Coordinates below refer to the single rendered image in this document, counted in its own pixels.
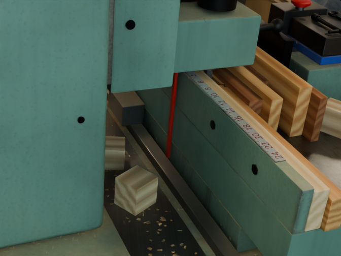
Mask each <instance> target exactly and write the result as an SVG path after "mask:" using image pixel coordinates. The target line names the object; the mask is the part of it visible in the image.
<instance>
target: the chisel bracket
mask: <svg viewBox="0 0 341 256"><path fill-rule="evenodd" d="M260 22H261V16H260V15H259V14H257V13H256V12H254V11H253V10H251V9H250V8H248V7H246V6H245V5H243V4H242V3H240V2H239V1H237V4H236V9H235V10H233V11H227V12H217V11H211V10H207V9H204V8H201V7H200V6H198V5H197V2H188V3H180V10H179V21H178V32H177V43H176V53H175V64H174V73H180V72H190V71H199V70H205V71H209V72H211V71H214V70H215V69H218V68H227V67H237V66H247V65H252V64H253V63H254V59H255V53H256V47H257V41H258V35H259V29H260Z"/></svg>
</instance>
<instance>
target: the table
mask: <svg viewBox="0 0 341 256"><path fill-rule="evenodd" d="M135 92H136V94H137V95H138V96H139V97H140V99H141V100H142V101H143V102H144V104H145V107H146V108H147V110H148V111H149V112H150V113H151V115H152V116H153V117H154V118H155V120H156V121H157V122H158V123H159V125H160V126H161V127H162V128H163V130H164V131H165V132H166V134H167V131H168V120H169V109H170V103H171V99H170V97H169V96H168V95H167V94H166V93H165V92H164V90H163V89H162V88H153V89H144V90H135ZM277 133H279V134H280V135H281V136H282V137H283V138H284V139H285V140H286V141H287V142H288V143H290V144H291V145H292V146H293V147H294V148H295V149H296V150H297V151H298V152H299V153H301V154H302V155H303V156H304V157H305V158H306V159H307V160H308V161H309V162H310V163H312V164H313V165H314V166H315V167H316V168H317V169H318V170H319V171H320V172H321V173H323V174H324V175H325V176H326V177H327V178H328V179H329V180H330V181H331V182H333V183H334V184H335V185H336V186H337V187H338V188H339V189H340V190H341V139H340V138H337V137H335V136H332V135H330V134H327V133H324V132H322V131H320V133H319V137H318V140H317V141H314V142H310V141H309V140H308V139H307V138H305V137H304V136H303V135H299V136H293V137H289V136H288V135H287V134H285V133H284V132H283V131H282V130H281V129H280V128H279V127H278V129H277ZM172 141H173V142H174V144H175V145H176V146H177V147H178V149H179V150H180V151H181V152H182V154H183V155H184V157H185V158H186V159H187V160H188V161H189V162H190V164H191V165H192V166H193V168H194V169H195V170H196V171H197V173H198V174H199V175H200V176H201V178H202V179H203V180H204V182H205V183H206V184H207V185H208V187H209V188H210V189H211V190H212V192H213V193H214V194H215V195H216V197H217V198H218V199H219V200H220V202H221V203H222V204H223V205H224V207H225V208H226V209H227V210H228V212H229V213H230V214H231V215H232V217H233V218H234V219H235V220H236V222H237V223H238V224H239V225H240V227H241V228H242V229H243V230H244V232H245V233H246V234H247V235H248V237H249V238H250V239H251V240H252V242H253V243H254V244H255V245H256V247H257V248H258V249H259V250H260V252H261V253H262V254H263V255H264V256H341V224H340V228H338V229H334V230H330V231H326V232H324V231H323V230H322V229H321V228H318V229H314V230H310V231H303V232H302V233H298V234H294V235H293V234H291V233H290V232H289V231H288V230H287V228H286V227H285V226H284V225H283V224H282V223H281V222H280V221H279V219H278V218H277V217H276V216H275V215H274V214H273V213H272V212H271V210H270V209H269V208H268V207H267V206H266V205H265V204H264V203H263V202H262V200H261V199H260V198H259V197H258V196H257V195H256V194H255V193H254V192H253V190H252V189H251V188H250V187H249V186H248V185H247V184H246V183H245V181H244V180H243V179H242V178H241V177H240V175H239V174H238V173H237V172H236V171H235V170H234V169H233V168H232V166H231V165H230V164H229V163H228V162H227V161H226V160H225V159H224V157H223V156H222V155H221V154H220V153H219V152H218V151H217V150H216V149H215V147H214V146H213V145H212V144H211V143H210V142H209V141H208V140H207V138H206V137H205V136H204V135H203V134H202V133H201V132H200V131H199V130H198V128H197V127H196V126H195V125H194V124H193V123H192V122H191V121H190V119H189V118H188V117H187V116H186V115H185V114H184V113H183V112H182V111H181V109H180V108H179V107H178V106H177V105H176V104H175V112H174V123H173V133H172Z"/></svg>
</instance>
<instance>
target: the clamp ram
mask: <svg viewBox="0 0 341 256"><path fill-rule="evenodd" d="M263 24H267V23H266V22H265V21H263V20H262V19H261V22H260V25H263ZM293 44H294V40H292V39H291V38H289V37H288V36H286V35H285V34H283V33H282V32H280V33H274V32H272V31H271V30H269V31H264V32H261V33H259V35H258V41H257V46H258V47H259V48H261V49H262V50H263V51H265V52H266V53H268V54H269V55H270V56H272V57H273V58H274V59H276V60H277V61H279V62H280V63H281V64H283V65H284V66H285V67H287V68H289V64H290V59H291V54H292V52H297V51H298V50H297V48H295V47H293Z"/></svg>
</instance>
